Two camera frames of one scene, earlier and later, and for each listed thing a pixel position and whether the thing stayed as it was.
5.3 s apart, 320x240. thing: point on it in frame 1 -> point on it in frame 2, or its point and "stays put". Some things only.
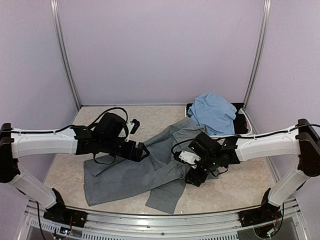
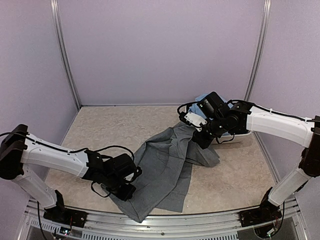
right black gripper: [193, 177] -> [204, 142]
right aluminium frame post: [267, 12] stays put
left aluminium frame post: [56, 14] stays put
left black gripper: [137, 157] -> [127, 194]
